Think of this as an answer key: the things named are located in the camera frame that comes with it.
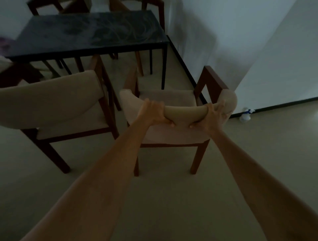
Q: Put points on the person's right hand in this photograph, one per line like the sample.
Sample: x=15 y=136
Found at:
x=213 y=121

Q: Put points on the person's left hand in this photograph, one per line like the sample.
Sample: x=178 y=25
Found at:
x=152 y=113

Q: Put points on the beige cushioned wooden chair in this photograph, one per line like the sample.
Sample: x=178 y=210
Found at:
x=118 y=5
x=174 y=99
x=49 y=99
x=77 y=6

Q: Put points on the circle-pattern placemat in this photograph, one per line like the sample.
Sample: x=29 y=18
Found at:
x=5 y=63

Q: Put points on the person's left forearm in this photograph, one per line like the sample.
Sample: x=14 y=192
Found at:
x=99 y=188

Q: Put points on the person's right forearm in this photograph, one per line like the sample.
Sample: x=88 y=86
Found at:
x=260 y=188

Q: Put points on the black dining table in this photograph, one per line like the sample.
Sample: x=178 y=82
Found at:
x=87 y=32

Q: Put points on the white spray bottle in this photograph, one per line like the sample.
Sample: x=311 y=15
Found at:
x=246 y=116

